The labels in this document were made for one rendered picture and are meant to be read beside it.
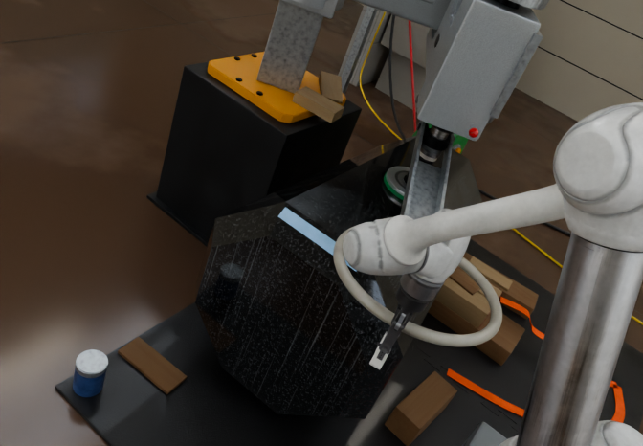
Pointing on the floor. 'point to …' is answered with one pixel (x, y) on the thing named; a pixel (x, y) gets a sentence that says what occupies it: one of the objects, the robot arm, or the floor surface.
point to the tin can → (90, 373)
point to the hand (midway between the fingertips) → (382, 350)
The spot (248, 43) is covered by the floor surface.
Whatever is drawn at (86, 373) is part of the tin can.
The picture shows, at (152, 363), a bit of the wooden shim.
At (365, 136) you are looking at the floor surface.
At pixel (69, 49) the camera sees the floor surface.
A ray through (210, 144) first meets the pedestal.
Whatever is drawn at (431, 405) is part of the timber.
